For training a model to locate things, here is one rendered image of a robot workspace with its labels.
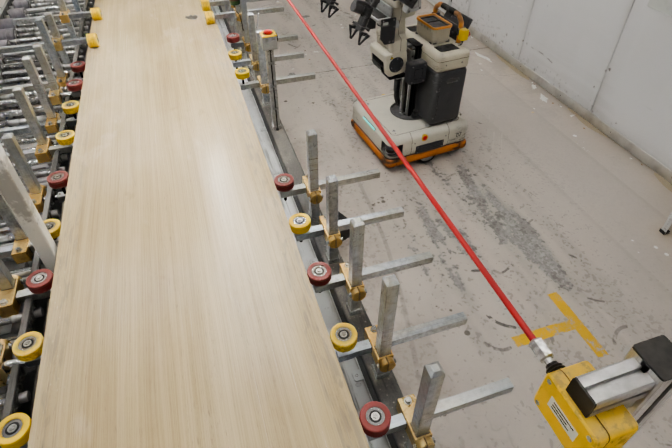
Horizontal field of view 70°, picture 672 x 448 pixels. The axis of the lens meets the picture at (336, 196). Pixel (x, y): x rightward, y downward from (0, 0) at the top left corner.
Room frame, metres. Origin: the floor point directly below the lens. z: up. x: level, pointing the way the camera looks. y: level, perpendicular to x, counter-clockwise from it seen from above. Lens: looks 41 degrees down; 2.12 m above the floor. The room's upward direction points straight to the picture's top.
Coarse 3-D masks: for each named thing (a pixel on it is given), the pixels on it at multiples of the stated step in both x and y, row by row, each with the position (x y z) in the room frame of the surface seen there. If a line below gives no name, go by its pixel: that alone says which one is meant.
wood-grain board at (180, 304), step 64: (128, 0) 3.59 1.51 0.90; (192, 0) 3.59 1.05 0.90; (128, 64) 2.55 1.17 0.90; (192, 64) 2.55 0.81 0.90; (128, 128) 1.89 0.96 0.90; (192, 128) 1.89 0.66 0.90; (128, 192) 1.43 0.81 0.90; (192, 192) 1.43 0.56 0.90; (256, 192) 1.43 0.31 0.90; (64, 256) 1.10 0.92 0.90; (128, 256) 1.10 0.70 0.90; (192, 256) 1.10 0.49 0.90; (256, 256) 1.10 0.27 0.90; (64, 320) 0.84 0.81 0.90; (128, 320) 0.84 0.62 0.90; (192, 320) 0.84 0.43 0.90; (256, 320) 0.84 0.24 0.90; (320, 320) 0.84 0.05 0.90; (64, 384) 0.64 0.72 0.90; (128, 384) 0.64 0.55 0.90; (192, 384) 0.64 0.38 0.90; (256, 384) 0.64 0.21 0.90; (320, 384) 0.64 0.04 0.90
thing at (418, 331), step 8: (440, 320) 0.90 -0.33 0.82; (448, 320) 0.90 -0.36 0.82; (456, 320) 0.90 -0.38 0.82; (464, 320) 0.90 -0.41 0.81; (408, 328) 0.87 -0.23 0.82; (416, 328) 0.87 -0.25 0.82; (424, 328) 0.87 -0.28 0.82; (432, 328) 0.87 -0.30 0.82; (440, 328) 0.88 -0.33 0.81; (448, 328) 0.89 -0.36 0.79; (400, 336) 0.84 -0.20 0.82; (408, 336) 0.84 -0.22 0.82; (416, 336) 0.85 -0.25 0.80; (424, 336) 0.86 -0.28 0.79; (360, 344) 0.82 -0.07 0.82; (368, 344) 0.82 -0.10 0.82; (392, 344) 0.83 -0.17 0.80; (336, 352) 0.79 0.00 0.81; (344, 352) 0.79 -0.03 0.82; (352, 352) 0.79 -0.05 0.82; (360, 352) 0.80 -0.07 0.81; (368, 352) 0.80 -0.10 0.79; (344, 360) 0.78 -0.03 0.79
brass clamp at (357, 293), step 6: (342, 264) 1.10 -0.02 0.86; (342, 270) 1.08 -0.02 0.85; (348, 270) 1.08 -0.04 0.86; (348, 276) 1.05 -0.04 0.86; (348, 282) 1.02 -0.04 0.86; (348, 288) 1.01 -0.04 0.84; (354, 288) 1.00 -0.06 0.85; (360, 288) 1.00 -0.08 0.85; (348, 294) 1.00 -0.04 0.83; (354, 294) 0.98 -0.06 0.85; (360, 294) 0.99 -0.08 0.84; (354, 300) 0.98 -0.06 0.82; (360, 300) 0.99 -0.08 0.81
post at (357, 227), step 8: (352, 224) 1.02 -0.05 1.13; (360, 224) 1.02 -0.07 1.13; (352, 232) 1.02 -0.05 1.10; (360, 232) 1.01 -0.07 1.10; (352, 240) 1.01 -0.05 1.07; (360, 240) 1.01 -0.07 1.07; (352, 248) 1.01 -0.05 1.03; (360, 248) 1.01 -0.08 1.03; (352, 256) 1.01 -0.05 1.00; (360, 256) 1.01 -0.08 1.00; (352, 264) 1.01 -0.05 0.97; (360, 264) 1.01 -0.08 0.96; (352, 272) 1.01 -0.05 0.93; (360, 272) 1.02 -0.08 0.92; (352, 280) 1.01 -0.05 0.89; (360, 280) 1.02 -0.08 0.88; (352, 304) 1.01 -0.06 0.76; (360, 304) 1.02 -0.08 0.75
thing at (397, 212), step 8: (392, 208) 1.40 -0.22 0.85; (400, 208) 1.40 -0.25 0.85; (360, 216) 1.35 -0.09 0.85; (368, 216) 1.35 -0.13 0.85; (376, 216) 1.35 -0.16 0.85; (384, 216) 1.36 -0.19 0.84; (392, 216) 1.37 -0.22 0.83; (400, 216) 1.38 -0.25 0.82; (344, 224) 1.31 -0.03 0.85; (368, 224) 1.34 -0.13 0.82; (312, 232) 1.27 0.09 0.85; (320, 232) 1.28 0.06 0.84; (296, 240) 1.25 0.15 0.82
